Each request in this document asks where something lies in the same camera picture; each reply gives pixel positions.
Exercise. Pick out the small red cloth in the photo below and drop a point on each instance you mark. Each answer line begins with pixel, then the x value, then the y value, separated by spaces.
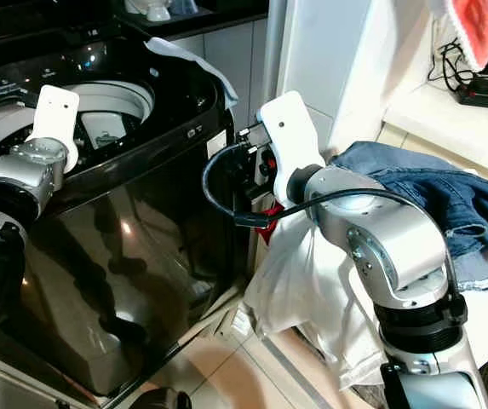
pixel 271 226

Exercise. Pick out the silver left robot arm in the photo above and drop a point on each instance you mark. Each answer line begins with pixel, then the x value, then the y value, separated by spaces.
pixel 22 179

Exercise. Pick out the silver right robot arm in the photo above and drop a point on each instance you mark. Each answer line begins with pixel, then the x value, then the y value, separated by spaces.
pixel 388 230

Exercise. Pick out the black top-load washing machine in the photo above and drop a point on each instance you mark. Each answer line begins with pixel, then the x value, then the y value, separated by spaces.
pixel 150 221

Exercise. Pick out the white washer drum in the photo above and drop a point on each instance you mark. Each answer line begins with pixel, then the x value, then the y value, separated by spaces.
pixel 124 94

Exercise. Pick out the white cloth on washer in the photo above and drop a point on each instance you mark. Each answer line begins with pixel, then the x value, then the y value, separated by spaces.
pixel 192 64

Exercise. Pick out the white garment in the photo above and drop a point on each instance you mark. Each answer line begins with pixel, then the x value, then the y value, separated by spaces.
pixel 312 290

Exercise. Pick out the white ceramic cup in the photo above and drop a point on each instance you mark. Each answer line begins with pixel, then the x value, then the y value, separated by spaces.
pixel 157 10

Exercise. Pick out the white cabinet side panel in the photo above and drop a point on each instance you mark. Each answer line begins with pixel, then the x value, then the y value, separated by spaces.
pixel 346 51

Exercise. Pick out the blue denim jeans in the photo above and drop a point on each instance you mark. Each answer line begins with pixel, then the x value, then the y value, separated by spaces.
pixel 431 175

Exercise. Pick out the white countertop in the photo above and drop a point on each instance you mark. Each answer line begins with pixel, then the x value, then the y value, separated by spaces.
pixel 448 123

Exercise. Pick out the black power strip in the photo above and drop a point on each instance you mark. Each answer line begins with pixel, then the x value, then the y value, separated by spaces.
pixel 486 92

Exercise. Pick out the dark robot foot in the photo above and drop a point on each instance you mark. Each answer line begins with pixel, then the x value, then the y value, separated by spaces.
pixel 158 399

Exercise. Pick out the red and white towel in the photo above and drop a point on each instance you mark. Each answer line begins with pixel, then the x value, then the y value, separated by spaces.
pixel 482 25

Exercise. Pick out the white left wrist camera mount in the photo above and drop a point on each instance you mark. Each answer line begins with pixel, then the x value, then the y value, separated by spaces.
pixel 56 111

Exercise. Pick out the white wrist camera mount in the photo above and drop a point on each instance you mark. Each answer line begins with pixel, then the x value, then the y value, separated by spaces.
pixel 290 123
pixel 56 111

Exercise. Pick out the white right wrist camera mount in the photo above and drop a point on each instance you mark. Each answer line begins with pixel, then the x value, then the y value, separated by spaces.
pixel 290 123

